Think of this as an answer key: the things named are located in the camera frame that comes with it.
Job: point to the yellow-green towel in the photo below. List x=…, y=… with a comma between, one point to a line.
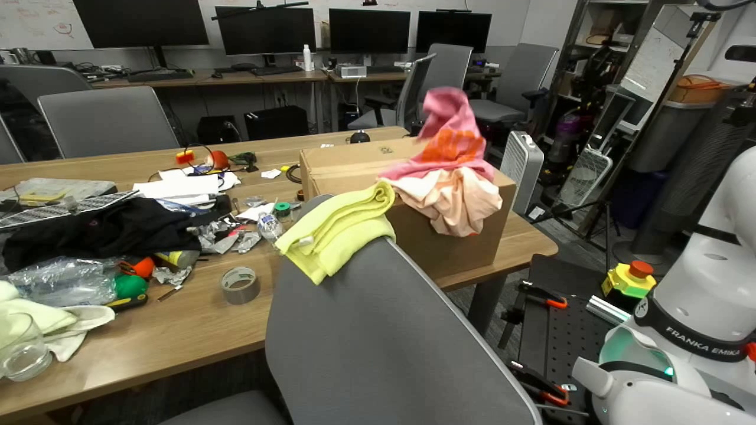
x=323, y=242

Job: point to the pink shirt orange print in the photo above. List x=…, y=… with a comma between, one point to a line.
x=449, y=139

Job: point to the peach cloth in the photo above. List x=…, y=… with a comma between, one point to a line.
x=455, y=201

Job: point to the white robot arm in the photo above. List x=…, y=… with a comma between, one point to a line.
x=687, y=353

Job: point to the cardboard box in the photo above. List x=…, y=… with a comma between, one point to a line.
x=358, y=165

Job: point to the grey office chair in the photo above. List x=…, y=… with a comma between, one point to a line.
x=378, y=342

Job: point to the grey chair behind table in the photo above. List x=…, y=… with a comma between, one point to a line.
x=107, y=121

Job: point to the roll of grey tape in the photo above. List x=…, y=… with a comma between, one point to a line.
x=239, y=286

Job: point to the right black monitor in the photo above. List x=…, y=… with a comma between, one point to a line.
x=370, y=31

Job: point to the black monitor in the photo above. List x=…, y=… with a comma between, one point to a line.
x=142, y=22
x=264, y=31
x=370, y=31

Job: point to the white paper stack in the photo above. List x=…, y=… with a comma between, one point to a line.
x=180, y=187

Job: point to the white space heater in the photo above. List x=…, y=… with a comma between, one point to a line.
x=587, y=173

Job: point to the middle black monitor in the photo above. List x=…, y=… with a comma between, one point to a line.
x=264, y=31

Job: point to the black clothing pile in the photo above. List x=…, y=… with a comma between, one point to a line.
x=134, y=226

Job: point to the green orange toy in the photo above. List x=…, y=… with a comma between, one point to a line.
x=134, y=282

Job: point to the red emergency stop button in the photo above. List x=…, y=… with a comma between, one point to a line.
x=630, y=278

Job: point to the clear plastic bag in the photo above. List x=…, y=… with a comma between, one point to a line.
x=66, y=282

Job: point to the left black monitor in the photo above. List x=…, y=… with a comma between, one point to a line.
x=142, y=22

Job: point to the cream cloth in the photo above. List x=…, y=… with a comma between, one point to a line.
x=62, y=327

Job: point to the clear glass cup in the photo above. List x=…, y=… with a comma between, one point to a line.
x=23, y=353

